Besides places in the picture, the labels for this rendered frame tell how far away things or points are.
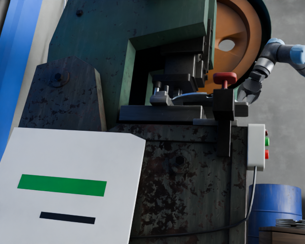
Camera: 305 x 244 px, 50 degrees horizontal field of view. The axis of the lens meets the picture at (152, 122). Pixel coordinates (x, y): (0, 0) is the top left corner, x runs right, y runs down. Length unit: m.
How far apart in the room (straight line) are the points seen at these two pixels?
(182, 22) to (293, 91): 3.80
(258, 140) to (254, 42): 0.93
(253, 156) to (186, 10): 0.65
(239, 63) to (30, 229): 1.28
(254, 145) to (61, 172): 0.62
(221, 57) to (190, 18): 0.58
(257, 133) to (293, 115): 3.86
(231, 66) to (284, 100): 3.15
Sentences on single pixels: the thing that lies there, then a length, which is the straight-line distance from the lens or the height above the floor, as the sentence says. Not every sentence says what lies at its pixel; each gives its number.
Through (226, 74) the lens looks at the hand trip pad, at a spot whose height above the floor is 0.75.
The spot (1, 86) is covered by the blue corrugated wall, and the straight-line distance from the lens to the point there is 2.11.
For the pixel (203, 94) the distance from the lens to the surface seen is 1.23.
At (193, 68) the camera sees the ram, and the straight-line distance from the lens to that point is 1.36.
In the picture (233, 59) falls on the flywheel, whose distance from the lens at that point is 1.86.
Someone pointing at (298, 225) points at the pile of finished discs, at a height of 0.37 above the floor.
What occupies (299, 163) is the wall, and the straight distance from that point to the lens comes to 4.70.
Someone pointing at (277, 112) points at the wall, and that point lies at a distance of 4.87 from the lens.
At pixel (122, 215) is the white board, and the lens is 1.01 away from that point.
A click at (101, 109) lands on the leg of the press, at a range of 1.20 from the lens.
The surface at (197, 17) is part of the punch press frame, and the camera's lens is 1.34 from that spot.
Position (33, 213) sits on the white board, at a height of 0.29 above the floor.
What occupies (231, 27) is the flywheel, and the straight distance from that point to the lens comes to 1.97.
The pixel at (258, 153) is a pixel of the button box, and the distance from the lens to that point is 1.01.
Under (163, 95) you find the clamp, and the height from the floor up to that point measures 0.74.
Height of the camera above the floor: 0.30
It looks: 17 degrees up
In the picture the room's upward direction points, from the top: 6 degrees clockwise
